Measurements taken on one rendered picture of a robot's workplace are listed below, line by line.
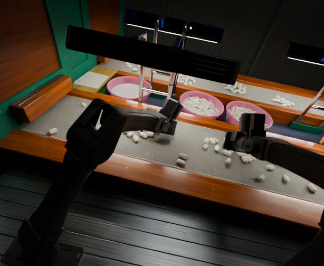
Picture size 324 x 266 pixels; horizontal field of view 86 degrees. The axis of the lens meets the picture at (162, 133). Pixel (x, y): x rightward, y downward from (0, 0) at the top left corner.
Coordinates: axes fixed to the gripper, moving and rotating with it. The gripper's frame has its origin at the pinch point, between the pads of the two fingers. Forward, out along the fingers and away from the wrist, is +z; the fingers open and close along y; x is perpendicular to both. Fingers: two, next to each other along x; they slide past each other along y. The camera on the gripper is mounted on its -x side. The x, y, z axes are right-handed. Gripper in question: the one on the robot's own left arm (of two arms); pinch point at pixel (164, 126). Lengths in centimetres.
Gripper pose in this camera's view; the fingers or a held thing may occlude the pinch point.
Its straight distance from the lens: 84.1
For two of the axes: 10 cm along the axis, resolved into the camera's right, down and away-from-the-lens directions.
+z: 0.5, -0.2, 10.0
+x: -2.3, 9.7, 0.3
